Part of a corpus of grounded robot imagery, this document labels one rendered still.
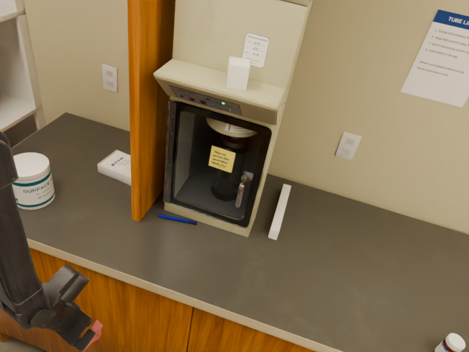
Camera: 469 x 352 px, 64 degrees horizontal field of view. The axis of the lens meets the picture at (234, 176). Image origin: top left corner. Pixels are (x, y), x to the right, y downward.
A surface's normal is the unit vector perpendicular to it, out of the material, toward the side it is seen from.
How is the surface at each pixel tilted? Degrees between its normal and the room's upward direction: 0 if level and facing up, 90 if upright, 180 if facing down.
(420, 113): 90
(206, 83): 0
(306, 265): 0
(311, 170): 90
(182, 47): 90
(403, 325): 0
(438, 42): 90
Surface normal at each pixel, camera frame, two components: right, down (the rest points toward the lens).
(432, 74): -0.28, 0.56
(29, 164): 0.15, -0.77
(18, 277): 0.80, 0.46
